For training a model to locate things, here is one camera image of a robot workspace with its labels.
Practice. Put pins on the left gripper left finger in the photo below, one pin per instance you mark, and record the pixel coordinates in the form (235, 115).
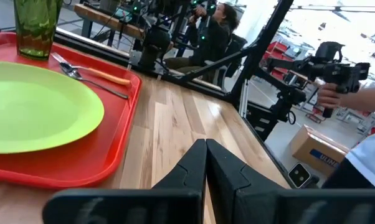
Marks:
(187, 177)

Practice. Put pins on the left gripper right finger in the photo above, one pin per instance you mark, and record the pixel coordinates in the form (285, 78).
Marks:
(231, 186)

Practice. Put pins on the red plastic tray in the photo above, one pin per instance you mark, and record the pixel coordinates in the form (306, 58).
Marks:
(106, 149)

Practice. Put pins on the lime green plate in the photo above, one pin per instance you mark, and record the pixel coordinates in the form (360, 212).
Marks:
(35, 109)

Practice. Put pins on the green glass cup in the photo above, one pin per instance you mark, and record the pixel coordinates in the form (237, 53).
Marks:
(35, 28)

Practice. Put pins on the person's forearm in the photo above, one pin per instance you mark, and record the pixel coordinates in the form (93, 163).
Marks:
(365, 98)

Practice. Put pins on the white square device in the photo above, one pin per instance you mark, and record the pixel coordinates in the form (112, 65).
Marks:
(299, 175)

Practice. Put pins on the brown cardboard box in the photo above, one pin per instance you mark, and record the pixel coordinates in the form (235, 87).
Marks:
(312, 146)

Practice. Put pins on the person's hand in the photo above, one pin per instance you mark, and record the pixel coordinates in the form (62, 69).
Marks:
(329, 96)

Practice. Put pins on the seated person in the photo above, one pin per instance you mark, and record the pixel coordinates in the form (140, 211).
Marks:
(212, 40)

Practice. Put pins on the black office chair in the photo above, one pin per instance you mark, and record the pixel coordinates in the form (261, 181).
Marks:
(237, 46)

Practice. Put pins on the standing person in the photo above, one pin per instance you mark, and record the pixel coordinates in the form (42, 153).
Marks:
(368, 155)

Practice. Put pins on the red tool cart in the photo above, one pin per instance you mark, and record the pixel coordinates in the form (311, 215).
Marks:
(276, 48)

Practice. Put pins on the wooden top work table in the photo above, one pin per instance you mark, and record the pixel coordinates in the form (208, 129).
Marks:
(112, 23)

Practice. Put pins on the black aluminium table frame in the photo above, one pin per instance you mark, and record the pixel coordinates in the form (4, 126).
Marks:
(267, 37)

